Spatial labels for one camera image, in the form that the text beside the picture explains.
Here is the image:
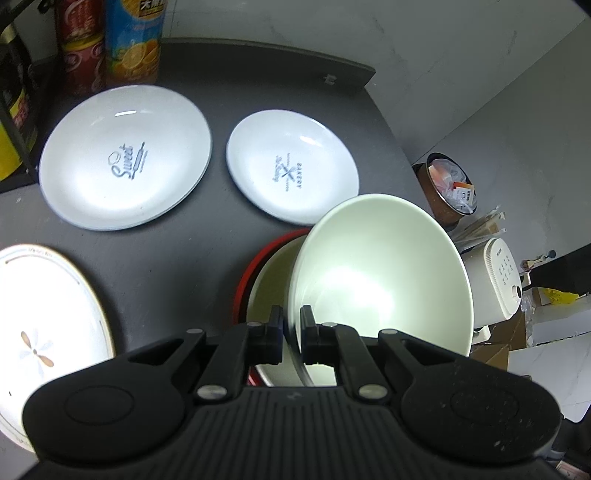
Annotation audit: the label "cream bowl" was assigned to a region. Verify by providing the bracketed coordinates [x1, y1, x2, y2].
[287, 194, 474, 386]
[246, 233, 307, 387]

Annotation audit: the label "dark soy sauce jug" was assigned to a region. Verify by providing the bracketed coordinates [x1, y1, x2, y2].
[1, 23, 38, 152]

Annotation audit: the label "red and black bowl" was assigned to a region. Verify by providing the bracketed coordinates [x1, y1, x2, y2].
[232, 227, 313, 387]

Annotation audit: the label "small white Bakery plate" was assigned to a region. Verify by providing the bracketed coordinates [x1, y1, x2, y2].
[225, 109, 360, 225]

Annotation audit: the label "white electric kettle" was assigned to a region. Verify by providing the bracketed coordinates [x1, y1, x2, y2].
[461, 237, 523, 345]

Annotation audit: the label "cardboard boxes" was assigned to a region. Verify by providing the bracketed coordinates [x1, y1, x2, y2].
[471, 290, 590, 422]

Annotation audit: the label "red drink can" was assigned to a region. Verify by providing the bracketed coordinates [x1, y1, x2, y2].
[54, 0, 105, 97]

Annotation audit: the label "flat white gold-rimmed plate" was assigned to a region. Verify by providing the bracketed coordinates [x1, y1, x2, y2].
[0, 244, 116, 452]

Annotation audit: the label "orange juice bottle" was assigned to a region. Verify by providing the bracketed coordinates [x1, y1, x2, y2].
[105, 0, 167, 86]

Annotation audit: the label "brown trash bin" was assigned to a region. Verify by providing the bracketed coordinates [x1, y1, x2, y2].
[413, 152, 478, 231]

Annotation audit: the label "black metal spice rack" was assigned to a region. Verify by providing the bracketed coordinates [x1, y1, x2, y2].
[1, 1, 46, 193]

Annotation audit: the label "large white Sweet plate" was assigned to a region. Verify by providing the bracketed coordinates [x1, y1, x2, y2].
[38, 85, 212, 231]

